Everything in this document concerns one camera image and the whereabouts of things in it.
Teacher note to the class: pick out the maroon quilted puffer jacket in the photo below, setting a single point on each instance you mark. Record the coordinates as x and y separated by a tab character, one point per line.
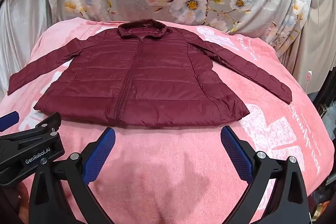
157	74

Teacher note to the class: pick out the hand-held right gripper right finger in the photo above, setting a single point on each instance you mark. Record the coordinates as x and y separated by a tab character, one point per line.
236	151

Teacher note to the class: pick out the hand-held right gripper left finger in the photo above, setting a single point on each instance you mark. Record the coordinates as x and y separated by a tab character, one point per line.
101	151

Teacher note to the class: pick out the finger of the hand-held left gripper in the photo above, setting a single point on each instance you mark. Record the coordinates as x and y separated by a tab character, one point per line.
8	120
39	128

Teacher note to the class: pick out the silver satin curtain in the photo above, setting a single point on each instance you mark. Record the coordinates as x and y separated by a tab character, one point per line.
23	37

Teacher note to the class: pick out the pink printed blanket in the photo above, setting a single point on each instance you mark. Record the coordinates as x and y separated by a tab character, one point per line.
162	174

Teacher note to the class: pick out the dark furniture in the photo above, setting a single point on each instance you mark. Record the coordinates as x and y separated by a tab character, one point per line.
326	119

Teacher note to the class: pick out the beige curtain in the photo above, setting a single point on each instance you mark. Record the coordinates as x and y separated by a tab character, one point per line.
319	37

